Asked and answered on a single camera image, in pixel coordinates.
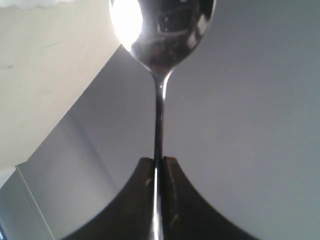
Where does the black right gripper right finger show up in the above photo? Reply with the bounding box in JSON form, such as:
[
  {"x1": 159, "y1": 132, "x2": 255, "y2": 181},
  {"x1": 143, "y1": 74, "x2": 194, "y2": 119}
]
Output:
[{"x1": 161, "y1": 157, "x2": 256, "y2": 240}]

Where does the stainless steel spork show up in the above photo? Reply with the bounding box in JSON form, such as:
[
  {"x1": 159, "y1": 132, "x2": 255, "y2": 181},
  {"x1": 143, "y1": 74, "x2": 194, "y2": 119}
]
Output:
[{"x1": 108, "y1": 0, "x2": 216, "y2": 240}]

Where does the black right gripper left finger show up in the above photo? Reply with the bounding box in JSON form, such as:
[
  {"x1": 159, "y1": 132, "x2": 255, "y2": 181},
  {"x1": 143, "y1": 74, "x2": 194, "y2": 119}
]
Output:
[{"x1": 65, "y1": 157, "x2": 154, "y2": 240}]

